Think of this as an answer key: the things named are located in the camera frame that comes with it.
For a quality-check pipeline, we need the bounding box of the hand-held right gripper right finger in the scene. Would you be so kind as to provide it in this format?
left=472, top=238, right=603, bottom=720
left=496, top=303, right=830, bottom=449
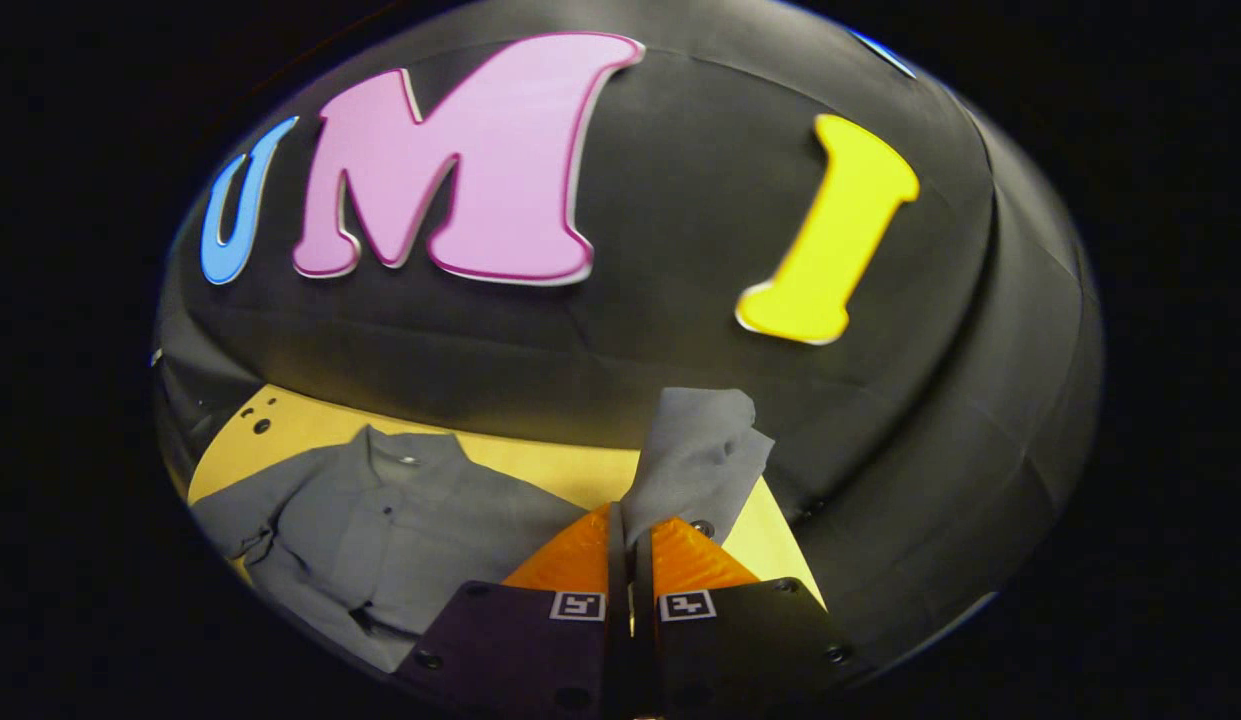
left=635, top=515, right=853, bottom=720

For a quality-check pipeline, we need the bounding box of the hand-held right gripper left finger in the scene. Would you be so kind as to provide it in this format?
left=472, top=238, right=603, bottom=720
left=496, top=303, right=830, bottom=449
left=395, top=503, right=633, bottom=720

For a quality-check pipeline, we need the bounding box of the grey collared shirt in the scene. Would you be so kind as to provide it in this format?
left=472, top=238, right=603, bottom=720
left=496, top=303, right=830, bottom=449
left=192, top=388, right=776, bottom=673

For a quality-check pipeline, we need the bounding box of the black backdrop cloth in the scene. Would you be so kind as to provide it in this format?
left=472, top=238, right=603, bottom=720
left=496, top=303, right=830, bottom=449
left=152, top=0, right=1106, bottom=666

